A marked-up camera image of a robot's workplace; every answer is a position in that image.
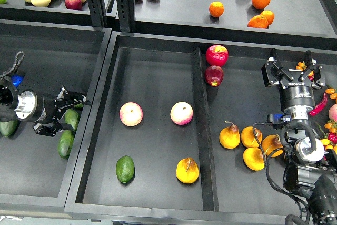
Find lower cherry tomato bunch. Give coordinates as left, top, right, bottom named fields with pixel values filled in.
left=315, top=119, right=336, bottom=152

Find cherry tomato bunch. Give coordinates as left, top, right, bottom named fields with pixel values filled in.
left=315, top=119, right=336, bottom=152
left=296, top=62, right=316, bottom=81

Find central yellow pear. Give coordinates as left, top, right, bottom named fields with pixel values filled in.
left=261, top=135, right=283, bottom=158

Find black left tray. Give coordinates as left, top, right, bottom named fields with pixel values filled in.
left=1, top=20, right=112, bottom=216

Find orange on shelf bottom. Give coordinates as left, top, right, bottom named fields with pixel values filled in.
left=247, top=15, right=269, bottom=28

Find left pink peach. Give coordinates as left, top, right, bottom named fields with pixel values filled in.
left=119, top=102, right=143, bottom=127

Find pink peach at right edge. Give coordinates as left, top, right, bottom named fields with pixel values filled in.
left=328, top=104, right=337, bottom=121

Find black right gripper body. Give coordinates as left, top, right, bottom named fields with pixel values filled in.
left=279, top=80, right=315, bottom=112

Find green avocado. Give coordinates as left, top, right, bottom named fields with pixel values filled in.
left=115, top=155, right=135, bottom=184
left=0, top=120, right=19, bottom=137
left=57, top=130, right=74, bottom=159
left=74, top=103, right=84, bottom=109
left=64, top=109, right=80, bottom=131

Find bright red apple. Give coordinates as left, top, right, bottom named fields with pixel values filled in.
left=205, top=45, right=229, bottom=67

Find orange cherry tomatoes pair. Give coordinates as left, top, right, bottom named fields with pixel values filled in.
left=325, top=88, right=337, bottom=100

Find orange on shelf lower right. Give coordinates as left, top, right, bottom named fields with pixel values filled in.
left=260, top=10, right=275, bottom=25

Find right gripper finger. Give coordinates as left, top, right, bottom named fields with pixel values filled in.
left=261, top=48, right=294, bottom=88
left=297, top=50, right=326, bottom=89

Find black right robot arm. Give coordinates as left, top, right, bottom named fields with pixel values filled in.
left=261, top=49, right=336, bottom=224

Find black tray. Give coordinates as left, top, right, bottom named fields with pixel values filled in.
left=1, top=20, right=112, bottom=216
left=65, top=32, right=299, bottom=224

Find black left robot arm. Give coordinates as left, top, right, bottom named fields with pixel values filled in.
left=1, top=51, right=91, bottom=137

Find black middle tray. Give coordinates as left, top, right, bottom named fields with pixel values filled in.
left=65, top=32, right=299, bottom=224

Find orange on shelf centre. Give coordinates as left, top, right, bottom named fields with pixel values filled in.
left=209, top=1, right=224, bottom=18

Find dark red apple on shelf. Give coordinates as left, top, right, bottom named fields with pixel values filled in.
left=65, top=0, right=82, bottom=11

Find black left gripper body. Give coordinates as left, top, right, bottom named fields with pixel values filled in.
left=15, top=90, right=56, bottom=124

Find upper cherry tomato bunch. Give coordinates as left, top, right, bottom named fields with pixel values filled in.
left=296, top=62, right=316, bottom=81

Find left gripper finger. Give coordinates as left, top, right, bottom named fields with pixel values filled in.
left=33, top=109, right=70, bottom=137
left=54, top=85, right=92, bottom=109

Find red chili pepper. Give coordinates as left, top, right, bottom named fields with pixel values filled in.
left=309, top=93, right=328, bottom=116

